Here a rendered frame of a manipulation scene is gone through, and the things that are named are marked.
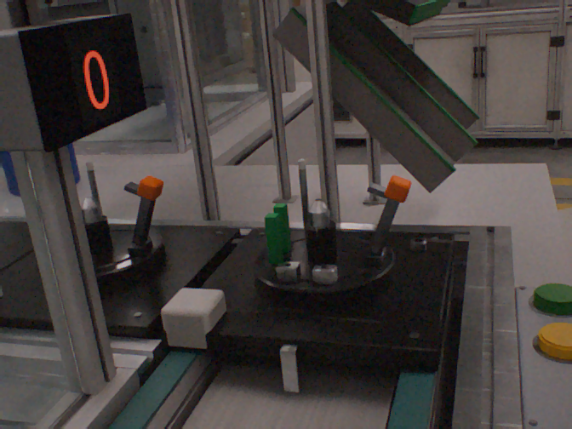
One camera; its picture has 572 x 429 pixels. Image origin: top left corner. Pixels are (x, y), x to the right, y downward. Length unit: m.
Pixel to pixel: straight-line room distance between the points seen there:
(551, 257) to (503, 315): 0.37
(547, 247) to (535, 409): 0.52
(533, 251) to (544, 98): 3.67
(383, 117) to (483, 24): 3.77
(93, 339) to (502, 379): 0.31
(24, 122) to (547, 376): 0.40
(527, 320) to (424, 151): 0.28
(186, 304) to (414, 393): 0.21
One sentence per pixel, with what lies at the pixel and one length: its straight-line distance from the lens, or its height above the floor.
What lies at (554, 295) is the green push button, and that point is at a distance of 0.62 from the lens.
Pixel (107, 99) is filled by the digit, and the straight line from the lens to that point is 0.46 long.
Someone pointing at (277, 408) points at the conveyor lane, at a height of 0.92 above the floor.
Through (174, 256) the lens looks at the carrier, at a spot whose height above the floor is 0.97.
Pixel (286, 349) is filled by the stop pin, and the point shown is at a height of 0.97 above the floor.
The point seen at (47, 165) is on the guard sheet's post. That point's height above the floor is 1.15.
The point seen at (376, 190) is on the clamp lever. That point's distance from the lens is 0.60.
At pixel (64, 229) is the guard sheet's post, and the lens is 0.49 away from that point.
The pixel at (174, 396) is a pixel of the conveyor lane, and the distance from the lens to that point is 0.56.
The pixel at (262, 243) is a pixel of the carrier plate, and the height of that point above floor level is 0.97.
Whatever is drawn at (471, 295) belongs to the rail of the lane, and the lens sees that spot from 0.63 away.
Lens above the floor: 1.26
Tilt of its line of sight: 20 degrees down
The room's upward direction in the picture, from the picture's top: 6 degrees counter-clockwise
